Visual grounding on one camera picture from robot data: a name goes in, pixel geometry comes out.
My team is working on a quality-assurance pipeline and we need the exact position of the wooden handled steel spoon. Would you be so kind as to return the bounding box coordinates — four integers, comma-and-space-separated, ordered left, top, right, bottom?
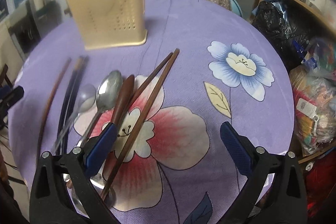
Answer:
90, 74, 136, 208

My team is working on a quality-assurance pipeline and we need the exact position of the reddish brown thin chopstick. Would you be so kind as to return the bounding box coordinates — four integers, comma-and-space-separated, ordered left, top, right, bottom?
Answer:
35, 58, 71, 164

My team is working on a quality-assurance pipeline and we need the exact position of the small silver metal spoon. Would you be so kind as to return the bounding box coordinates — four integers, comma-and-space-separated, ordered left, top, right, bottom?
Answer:
52, 84, 96, 152

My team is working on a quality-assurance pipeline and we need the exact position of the black chopstick gold band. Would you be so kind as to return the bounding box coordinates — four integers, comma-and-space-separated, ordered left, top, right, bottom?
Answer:
57, 56, 85, 156

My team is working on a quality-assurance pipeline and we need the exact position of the brown wooden chopstick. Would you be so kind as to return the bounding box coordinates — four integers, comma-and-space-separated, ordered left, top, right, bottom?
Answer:
101, 48, 179, 201
127, 52, 173, 109

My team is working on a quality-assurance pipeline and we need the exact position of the silver patterned metal spoon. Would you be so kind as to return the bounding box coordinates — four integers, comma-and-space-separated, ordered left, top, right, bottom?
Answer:
77, 71, 123, 147

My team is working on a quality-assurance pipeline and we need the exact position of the black plastic trash bag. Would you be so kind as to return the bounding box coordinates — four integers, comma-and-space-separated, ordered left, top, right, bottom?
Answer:
252, 1, 315, 71

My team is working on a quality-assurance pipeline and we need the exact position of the water dispenser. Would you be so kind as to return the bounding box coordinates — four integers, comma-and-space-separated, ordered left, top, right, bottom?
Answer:
8, 0, 62, 60

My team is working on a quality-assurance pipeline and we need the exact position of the purple floral tablecloth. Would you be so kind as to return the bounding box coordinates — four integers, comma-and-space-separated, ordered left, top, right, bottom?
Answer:
9, 0, 294, 223

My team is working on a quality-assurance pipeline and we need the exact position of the colourful snack filled bag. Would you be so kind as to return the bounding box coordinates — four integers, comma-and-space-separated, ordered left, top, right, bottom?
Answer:
289, 37, 335, 156

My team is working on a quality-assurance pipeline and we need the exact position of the beige perforated utensil holder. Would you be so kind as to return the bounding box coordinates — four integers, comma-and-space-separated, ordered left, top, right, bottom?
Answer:
66, 0, 147, 50

